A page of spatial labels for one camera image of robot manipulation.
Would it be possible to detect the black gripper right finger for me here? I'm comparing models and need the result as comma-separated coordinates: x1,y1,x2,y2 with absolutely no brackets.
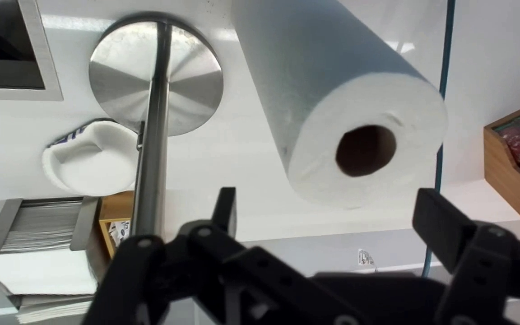
412,185,520,325

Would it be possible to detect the white paper towel roll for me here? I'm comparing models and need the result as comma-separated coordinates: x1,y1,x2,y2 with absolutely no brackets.
229,0,450,211

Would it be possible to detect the wooden box with packets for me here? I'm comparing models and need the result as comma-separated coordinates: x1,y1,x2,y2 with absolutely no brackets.
94,191,137,261

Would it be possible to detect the wooden snack shelf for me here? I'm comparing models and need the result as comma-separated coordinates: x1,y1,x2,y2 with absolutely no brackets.
482,95,520,238

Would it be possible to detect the white paper bowl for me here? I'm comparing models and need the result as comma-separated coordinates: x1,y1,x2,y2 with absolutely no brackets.
42,117,141,198

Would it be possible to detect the silver paper towel stand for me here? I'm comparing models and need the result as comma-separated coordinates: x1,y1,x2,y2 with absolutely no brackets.
87,14,226,240

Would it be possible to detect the steel-rimmed counter opening with trash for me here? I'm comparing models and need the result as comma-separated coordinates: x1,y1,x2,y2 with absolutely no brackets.
0,0,65,101

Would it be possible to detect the white wall outlet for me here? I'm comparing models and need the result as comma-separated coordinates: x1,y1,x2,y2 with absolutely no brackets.
356,247,377,270

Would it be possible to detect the white napkin box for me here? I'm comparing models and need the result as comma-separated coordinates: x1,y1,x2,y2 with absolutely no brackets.
0,196,108,314

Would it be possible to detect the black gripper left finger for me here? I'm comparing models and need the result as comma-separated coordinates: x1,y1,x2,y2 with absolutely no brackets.
81,185,365,325

